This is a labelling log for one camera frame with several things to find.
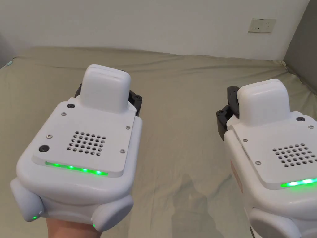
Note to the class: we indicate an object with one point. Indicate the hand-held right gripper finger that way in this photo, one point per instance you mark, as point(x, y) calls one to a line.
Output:
point(229, 111)

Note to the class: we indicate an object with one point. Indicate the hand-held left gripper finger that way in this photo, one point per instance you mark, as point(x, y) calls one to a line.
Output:
point(78, 91)
point(136, 101)

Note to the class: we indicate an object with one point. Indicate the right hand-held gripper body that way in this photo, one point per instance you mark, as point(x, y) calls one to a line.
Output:
point(275, 158)

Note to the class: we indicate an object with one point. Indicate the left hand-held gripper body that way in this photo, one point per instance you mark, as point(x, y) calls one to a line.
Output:
point(81, 138)

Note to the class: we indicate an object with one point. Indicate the grey padded headboard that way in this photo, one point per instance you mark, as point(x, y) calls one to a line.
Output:
point(303, 47)

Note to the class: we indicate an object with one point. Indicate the bed with beige sheet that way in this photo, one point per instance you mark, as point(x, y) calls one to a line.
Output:
point(180, 116)

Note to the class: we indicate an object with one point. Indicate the person's left hand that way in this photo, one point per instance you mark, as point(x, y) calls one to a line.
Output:
point(71, 229)

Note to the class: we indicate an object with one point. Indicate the white wall socket panel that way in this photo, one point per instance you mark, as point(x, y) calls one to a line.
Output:
point(262, 25)

